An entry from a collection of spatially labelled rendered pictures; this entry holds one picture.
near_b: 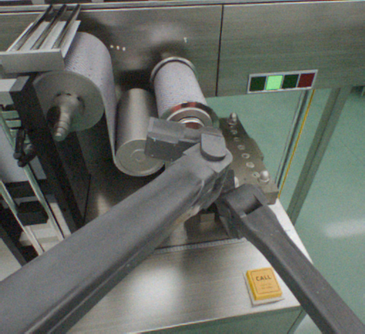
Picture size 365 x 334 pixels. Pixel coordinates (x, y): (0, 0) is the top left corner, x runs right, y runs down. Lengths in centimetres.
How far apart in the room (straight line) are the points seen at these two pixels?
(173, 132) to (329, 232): 185
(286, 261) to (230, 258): 35
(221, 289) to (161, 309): 16
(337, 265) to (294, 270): 155
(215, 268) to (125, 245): 58
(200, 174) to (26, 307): 22
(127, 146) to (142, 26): 38
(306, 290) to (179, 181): 28
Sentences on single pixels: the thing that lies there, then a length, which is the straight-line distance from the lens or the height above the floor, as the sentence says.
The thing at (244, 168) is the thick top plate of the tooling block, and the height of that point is 103.
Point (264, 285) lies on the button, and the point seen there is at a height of 92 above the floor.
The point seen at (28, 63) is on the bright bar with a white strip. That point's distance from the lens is 58.
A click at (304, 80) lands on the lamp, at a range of 112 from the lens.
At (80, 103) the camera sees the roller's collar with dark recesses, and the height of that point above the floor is 135.
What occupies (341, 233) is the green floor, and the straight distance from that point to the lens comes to 223.
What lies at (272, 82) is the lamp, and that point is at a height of 118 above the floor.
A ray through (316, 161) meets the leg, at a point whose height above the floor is 61.
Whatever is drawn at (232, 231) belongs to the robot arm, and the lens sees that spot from 66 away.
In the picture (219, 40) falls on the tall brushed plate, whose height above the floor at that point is 134.
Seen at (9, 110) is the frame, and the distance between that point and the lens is 51.
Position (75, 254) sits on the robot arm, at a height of 142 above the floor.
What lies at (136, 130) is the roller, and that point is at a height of 123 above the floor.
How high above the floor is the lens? 163
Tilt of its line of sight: 40 degrees down
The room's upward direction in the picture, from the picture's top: straight up
